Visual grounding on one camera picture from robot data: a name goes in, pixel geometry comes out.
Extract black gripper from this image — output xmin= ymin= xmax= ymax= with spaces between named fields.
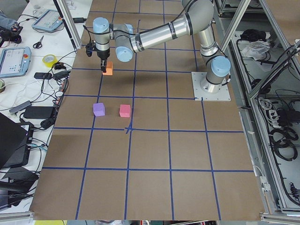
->
xmin=97 ymin=49 xmax=110 ymax=72

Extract orange foam block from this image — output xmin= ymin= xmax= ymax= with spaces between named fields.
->
xmin=102 ymin=61 xmax=113 ymax=75

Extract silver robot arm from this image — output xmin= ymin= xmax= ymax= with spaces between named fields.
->
xmin=85 ymin=0 xmax=231 ymax=93

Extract purple foam block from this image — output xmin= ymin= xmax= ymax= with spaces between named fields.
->
xmin=93 ymin=103 xmax=105 ymax=117

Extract pink foam block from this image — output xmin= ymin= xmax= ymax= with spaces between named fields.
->
xmin=119 ymin=104 xmax=131 ymax=118

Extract yellow tape roll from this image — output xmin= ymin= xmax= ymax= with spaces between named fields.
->
xmin=42 ymin=54 xmax=58 ymax=68

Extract far blue teach pendant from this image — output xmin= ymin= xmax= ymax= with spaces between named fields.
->
xmin=31 ymin=9 xmax=63 ymax=33

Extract blue teach pendant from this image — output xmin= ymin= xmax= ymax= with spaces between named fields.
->
xmin=31 ymin=9 xmax=63 ymax=33
xmin=0 ymin=46 xmax=31 ymax=78

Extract black power adapter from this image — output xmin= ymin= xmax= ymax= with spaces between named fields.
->
xmin=23 ymin=106 xmax=53 ymax=119

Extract near blue teach pendant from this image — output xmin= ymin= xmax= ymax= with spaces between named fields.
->
xmin=0 ymin=46 xmax=31 ymax=78

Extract black laptop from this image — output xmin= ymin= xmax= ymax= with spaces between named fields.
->
xmin=0 ymin=114 xmax=33 ymax=169

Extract white crumpled cloth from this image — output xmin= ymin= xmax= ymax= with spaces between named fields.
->
xmin=241 ymin=41 xmax=270 ymax=60

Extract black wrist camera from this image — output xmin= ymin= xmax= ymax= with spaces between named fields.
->
xmin=85 ymin=42 xmax=94 ymax=57

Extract aluminium frame post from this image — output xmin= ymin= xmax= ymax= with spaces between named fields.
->
xmin=53 ymin=0 xmax=82 ymax=51

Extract black handled scissors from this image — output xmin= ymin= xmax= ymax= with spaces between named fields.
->
xmin=32 ymin=36 xmax=44 ymax=49

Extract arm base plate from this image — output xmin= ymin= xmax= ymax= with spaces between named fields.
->
xmin=191 ymin=72 xmax=231 ymax=101

